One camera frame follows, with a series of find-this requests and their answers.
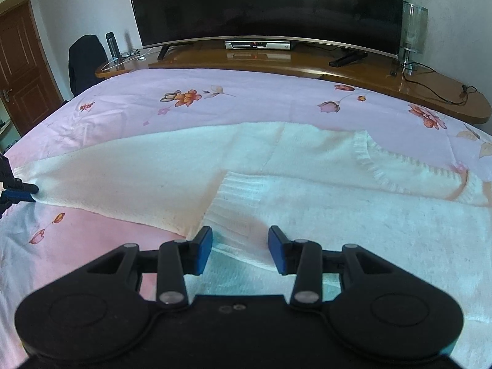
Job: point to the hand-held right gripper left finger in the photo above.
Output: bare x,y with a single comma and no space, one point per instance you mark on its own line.
203,251

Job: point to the dark water bottle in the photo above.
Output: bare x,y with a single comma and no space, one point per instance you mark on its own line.
112,46

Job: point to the white knitted sweater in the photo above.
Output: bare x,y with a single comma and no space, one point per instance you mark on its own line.
315,184

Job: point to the black chair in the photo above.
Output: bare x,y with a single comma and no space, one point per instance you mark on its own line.
86,63

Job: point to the brown wooden door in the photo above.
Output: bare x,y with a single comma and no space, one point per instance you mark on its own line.
23,69

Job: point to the silver set-top box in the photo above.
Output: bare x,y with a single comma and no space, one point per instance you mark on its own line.
258,45

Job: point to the wooden television stand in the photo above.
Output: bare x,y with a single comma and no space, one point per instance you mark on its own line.
307,63

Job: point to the large black television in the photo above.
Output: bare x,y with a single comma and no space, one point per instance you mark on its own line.
265,4

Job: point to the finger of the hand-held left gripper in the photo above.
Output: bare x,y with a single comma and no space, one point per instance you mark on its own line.
21,193

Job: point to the glass table lamp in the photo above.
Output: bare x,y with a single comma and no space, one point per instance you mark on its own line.
413,27

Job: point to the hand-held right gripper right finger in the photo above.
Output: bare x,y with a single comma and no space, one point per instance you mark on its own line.
276,251

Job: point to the pink floral bedsheet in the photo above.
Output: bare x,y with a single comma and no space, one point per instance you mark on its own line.
238,92

